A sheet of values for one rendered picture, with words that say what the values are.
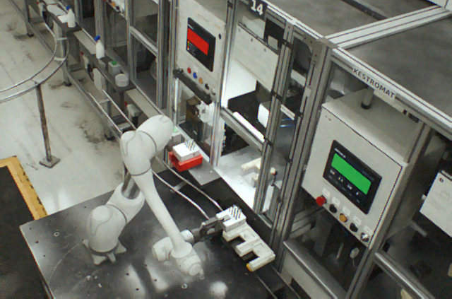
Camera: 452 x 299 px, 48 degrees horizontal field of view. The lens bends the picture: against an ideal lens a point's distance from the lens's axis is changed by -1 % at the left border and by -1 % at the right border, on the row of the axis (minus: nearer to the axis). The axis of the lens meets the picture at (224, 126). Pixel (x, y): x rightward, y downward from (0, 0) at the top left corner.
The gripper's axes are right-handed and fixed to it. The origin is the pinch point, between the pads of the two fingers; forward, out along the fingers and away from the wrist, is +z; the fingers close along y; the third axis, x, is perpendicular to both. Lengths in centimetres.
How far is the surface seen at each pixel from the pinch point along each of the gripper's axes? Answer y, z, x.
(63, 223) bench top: -22, -66, 59
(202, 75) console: 55, 17, 54
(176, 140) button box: 8, 7, 62
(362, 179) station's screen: 74, 15, -59
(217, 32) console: 85, 17, 44
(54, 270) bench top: -22, -82, 32
